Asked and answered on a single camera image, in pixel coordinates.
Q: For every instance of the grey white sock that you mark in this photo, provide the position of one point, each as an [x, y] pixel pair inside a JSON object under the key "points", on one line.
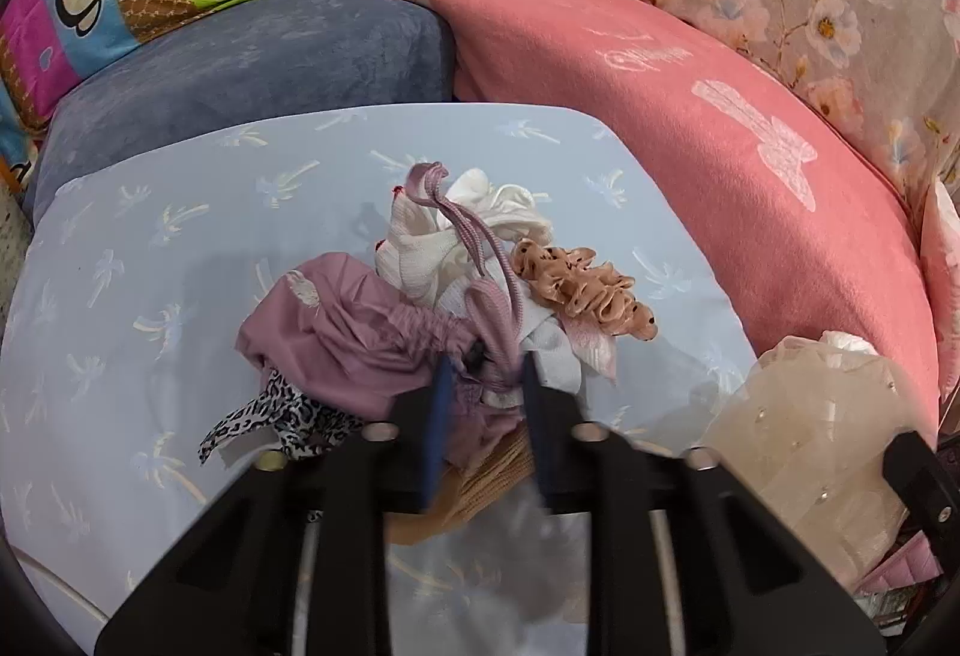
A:
{"points": [[539, 334]]}

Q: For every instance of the leopard print fabric strip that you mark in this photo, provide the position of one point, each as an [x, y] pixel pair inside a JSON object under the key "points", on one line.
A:
{"points": [[303, 427]]}

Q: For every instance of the beige tulle fabric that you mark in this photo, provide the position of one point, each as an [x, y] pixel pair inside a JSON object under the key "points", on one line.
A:
{"points": [[807, 432]]}

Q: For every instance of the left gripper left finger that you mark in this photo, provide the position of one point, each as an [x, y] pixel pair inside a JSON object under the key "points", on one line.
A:
{"points": [[392, 467]]}

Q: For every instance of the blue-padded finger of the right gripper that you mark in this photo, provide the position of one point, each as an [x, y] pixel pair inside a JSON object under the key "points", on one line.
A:
{"points": [[909, 466]]}

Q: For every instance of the small pink cartoon pillow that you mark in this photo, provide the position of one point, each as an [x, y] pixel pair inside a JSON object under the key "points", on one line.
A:
{"points": [[940, 256]]}

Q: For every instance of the mauve drawstring bag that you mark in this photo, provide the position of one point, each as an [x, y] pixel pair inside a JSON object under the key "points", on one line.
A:
{"points": [[347, 338]]}

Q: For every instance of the dark blue plush pillow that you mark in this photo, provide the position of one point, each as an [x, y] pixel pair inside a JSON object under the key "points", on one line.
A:
{"points": [[261, 59]]}

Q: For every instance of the tan ribbed knit sock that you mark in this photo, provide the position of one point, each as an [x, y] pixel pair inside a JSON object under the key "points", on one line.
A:
{"points": [[464, 494]]}

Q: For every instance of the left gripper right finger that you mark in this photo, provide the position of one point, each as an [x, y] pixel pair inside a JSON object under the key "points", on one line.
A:
{"points": [[584, 467]]}

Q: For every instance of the pink and white sock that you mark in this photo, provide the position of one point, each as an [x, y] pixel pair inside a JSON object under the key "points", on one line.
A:
{"points": [[592, 346]]}

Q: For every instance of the spotted tan scrunchie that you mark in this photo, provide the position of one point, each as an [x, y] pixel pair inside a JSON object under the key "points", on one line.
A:
{"points": [[569, 282]]}

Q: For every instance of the pink fleece blanket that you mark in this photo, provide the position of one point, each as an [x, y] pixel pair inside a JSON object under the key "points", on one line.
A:
{"points": [[801, 232]]}

